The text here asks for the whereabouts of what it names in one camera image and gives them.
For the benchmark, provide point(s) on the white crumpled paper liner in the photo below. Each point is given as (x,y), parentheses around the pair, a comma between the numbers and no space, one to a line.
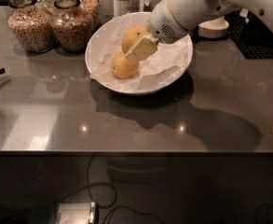
(167,59)

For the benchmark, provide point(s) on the glass cereal jar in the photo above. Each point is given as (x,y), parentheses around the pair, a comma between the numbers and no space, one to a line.
(92,7)
(30,26)
(71,25)

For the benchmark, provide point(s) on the silver box under table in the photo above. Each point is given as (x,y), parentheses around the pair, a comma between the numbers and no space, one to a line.
(77,213)

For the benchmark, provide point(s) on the white ceramic bowl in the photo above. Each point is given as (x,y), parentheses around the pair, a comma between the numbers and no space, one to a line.
(136,89)

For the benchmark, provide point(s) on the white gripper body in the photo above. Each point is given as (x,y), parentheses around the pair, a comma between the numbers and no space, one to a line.
(161,22)

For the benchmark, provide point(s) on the black rubber bar mat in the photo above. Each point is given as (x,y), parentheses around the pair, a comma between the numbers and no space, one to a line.
(251,36)

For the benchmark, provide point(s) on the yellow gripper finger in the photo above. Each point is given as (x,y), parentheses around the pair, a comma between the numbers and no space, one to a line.
(144,46)

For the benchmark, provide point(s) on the left glass cereal jar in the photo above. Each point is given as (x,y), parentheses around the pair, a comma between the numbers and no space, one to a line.
(30,26)

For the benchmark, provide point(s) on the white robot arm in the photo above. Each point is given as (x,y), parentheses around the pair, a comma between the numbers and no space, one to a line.
(191,13)

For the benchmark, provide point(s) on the rear glass cereal jar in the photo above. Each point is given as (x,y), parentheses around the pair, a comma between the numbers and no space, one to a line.
(92,7)

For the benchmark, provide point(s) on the middle glass cereal jar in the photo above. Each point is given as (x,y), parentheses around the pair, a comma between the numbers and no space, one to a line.
(71,25)

